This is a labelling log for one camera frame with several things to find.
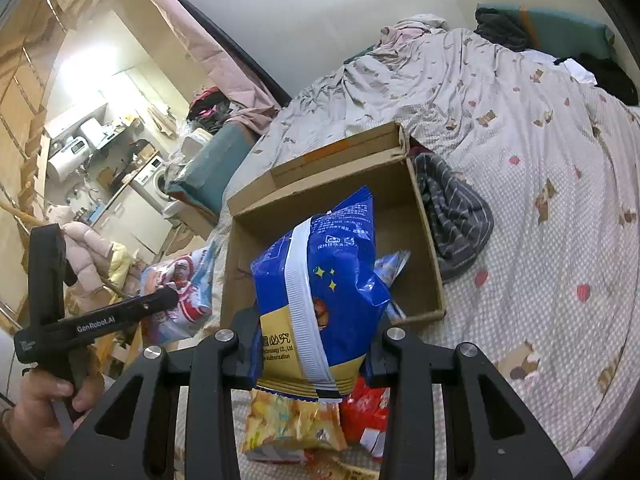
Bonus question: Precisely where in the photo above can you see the brown cardboard box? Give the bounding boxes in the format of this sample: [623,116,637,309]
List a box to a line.
[222,121,447,341]

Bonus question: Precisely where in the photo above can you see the person's left hand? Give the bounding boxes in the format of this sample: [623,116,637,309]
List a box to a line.
[10,367,108,468]

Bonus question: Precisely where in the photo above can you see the white washing machine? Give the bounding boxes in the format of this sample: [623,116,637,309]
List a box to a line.
[131,156,173,211]

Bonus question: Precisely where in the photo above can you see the red black clothing pile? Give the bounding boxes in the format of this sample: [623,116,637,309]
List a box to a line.
[187,86,236,133]

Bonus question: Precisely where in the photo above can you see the blue snack bag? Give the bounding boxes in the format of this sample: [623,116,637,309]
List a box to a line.
[250,185,392,403]

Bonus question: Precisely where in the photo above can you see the small blue white snack packet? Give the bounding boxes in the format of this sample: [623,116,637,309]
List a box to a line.
[372,250,412,322]

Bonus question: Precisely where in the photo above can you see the red white blue snack packet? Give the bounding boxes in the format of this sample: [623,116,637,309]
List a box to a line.
[140,247,221,347]

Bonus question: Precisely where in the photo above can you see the green pillow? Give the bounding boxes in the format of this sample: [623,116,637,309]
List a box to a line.
[475,4,616,61]

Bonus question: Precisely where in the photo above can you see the teal cushion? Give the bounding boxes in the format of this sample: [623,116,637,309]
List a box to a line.
[165,124,257,213]

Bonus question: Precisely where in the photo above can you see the white water heater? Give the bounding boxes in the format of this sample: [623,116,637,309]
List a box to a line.
[46,135,93,181]

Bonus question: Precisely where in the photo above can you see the yellow snack packet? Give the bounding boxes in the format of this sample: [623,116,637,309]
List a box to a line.
[239,389,349,463]

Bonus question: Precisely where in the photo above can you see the pink curtain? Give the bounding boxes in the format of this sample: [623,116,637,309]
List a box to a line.
[127,0,291,133]

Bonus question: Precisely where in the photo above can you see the dark grey clothing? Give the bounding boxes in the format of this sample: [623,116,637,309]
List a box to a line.
[474,10,531,52]

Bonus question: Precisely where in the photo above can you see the white cloth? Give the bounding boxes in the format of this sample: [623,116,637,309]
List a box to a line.
[552,57,598,86]

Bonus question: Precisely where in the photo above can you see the grey striped cloth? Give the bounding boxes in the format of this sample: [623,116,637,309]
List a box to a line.
[414,152,495,283]

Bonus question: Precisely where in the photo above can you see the person's left forearm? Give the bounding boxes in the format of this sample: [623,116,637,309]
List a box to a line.
[0,400,48,480]

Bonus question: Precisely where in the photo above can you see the pink down jacket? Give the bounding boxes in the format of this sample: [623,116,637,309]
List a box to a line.
[61,220,115,306]

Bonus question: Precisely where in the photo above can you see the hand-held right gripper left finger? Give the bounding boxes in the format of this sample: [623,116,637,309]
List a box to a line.
[47,308,263,480]

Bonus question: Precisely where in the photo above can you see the orange snack packet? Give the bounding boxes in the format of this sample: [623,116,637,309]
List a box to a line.
[305,452,383,480]

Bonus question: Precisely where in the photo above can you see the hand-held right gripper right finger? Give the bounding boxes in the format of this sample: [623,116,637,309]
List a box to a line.
[362,327,573,480]

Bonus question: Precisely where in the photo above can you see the printed dotted bedsheet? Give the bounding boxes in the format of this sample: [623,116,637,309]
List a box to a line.
[175,27,640,480]

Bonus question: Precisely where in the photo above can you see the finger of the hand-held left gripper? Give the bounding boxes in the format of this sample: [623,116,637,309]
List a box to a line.
[135,287,182,317]

